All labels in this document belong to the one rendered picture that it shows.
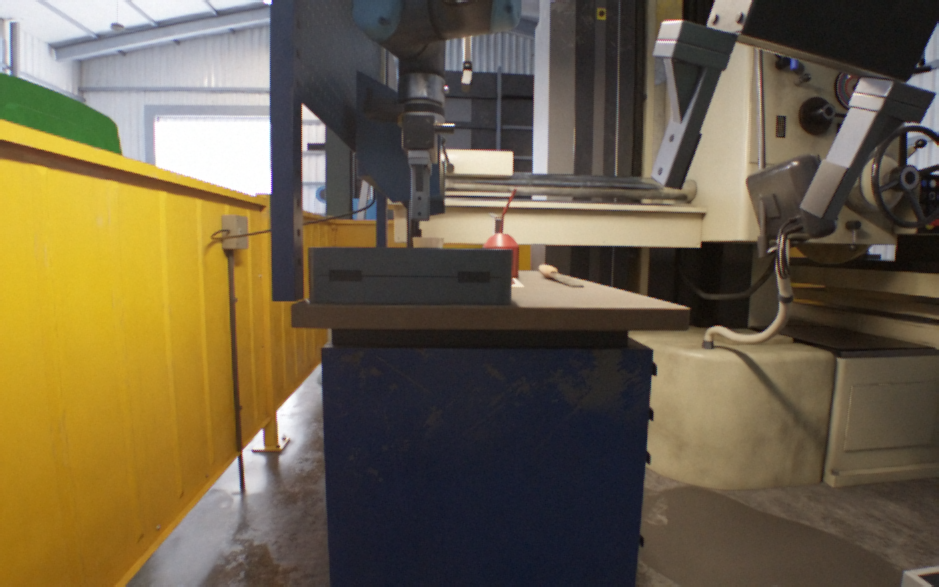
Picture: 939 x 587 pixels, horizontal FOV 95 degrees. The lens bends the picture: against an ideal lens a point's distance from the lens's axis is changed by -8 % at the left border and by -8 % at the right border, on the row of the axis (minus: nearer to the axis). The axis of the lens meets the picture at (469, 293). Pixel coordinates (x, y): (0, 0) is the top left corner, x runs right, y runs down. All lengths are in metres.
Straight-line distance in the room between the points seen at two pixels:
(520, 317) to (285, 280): 0.30
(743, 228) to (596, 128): 0.91
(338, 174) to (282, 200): 5.49
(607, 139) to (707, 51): 2.24
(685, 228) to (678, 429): 0.89
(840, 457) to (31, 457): 2.80
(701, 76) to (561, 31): 2.33
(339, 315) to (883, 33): 0.55
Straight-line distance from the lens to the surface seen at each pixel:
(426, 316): 0.57
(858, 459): 2.76
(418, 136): 0.73
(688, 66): 0.36
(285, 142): 0.64
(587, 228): 2.08
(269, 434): 2.63
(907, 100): 0.44
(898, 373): 2.77
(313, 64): 0.79
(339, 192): 6.09
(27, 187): 1.24
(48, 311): 1.26
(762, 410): 2.32
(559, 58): 2.61
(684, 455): 2.33
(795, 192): 1.56
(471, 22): 0.67
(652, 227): 2.20
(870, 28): 0.40
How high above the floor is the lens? 1.02
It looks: 6 degrees down
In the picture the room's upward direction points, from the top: 1 degrees clockwise
